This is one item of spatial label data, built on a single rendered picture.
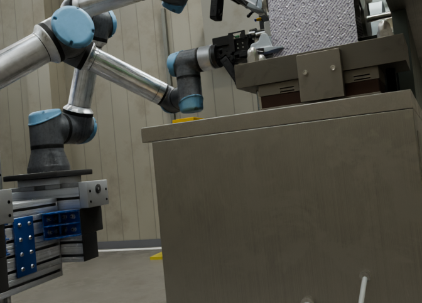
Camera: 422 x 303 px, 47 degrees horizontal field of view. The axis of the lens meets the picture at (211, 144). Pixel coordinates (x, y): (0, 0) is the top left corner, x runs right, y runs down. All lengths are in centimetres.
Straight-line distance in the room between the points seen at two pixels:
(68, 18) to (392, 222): 95
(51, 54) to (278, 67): 61
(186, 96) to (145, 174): 390
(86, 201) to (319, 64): 93
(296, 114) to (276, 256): 33
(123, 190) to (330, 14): 433
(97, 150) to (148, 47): 129
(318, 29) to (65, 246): 109
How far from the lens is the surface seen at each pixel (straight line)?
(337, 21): 139
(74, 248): 176
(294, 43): 141
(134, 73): 156
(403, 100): 108
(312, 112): 111
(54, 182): 178
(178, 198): 123
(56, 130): 184
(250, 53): 126
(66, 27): 138
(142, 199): 537
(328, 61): 115
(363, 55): 116
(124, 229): 552
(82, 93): 191
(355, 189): 109
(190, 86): 148
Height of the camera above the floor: 78
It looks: 3 degrees up
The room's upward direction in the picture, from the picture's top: 5 degrees counter-clockwise
